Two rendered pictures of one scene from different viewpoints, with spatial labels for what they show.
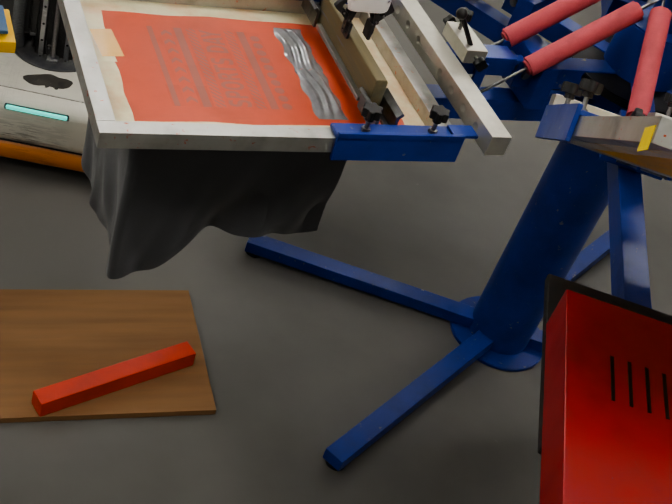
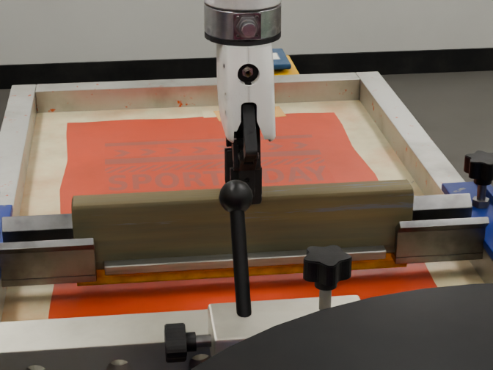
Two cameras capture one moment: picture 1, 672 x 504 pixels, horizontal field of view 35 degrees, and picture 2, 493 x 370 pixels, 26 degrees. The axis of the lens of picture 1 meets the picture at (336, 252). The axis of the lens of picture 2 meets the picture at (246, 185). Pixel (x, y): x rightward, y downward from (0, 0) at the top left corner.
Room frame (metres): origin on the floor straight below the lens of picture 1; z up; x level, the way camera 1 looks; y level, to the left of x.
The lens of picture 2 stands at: (2.56, -0.79, 1.51)
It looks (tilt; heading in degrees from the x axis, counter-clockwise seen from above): 23 degrees down; 115
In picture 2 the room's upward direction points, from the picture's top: straight up
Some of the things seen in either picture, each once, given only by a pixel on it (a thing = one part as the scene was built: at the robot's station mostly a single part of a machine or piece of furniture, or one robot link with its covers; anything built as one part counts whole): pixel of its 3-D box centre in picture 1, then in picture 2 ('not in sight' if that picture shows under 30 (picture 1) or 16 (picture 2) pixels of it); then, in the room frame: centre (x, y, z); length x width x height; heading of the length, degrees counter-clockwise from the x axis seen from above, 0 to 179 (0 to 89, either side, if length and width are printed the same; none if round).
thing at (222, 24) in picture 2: not in sight; (243, 18); (2.13, 0.12, 1.24); 0.09 x 0.07 x 0.03; 122
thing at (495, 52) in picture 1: (478, 59); not in sight; (2.31, -0.16, 1.02); 0.17 x 0.06 x 0.05; 122
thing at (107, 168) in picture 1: (108, 144); not in sight; (1.85, 0.56, 0.74); 0.45 x 0.03 x 0.43; 32
